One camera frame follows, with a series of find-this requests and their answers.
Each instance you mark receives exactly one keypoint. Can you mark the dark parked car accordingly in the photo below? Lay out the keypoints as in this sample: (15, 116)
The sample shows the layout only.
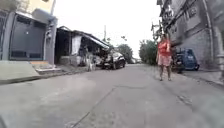
(114, 60)

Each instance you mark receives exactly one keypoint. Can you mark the roadside shed with awning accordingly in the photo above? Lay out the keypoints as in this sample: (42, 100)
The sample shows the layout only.
(78, 48)

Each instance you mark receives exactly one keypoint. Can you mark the distant green trees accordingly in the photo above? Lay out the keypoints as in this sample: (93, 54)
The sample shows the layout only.
(148, 51)

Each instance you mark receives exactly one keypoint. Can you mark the grey concrete road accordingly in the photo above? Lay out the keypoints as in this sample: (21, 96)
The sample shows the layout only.
(126, 100)

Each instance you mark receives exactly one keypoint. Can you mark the person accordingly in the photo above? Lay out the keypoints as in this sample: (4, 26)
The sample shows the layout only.
(164, 55)

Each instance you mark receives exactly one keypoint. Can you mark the grey building with gate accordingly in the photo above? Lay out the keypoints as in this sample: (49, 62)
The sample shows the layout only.
(28, 36)

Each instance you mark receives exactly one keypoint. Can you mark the tall grey concrete building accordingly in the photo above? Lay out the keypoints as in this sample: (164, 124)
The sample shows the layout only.
(195, 30)

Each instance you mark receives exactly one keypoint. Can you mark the raised concrete sidewalk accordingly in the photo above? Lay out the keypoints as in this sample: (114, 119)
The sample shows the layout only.
(20, 70)

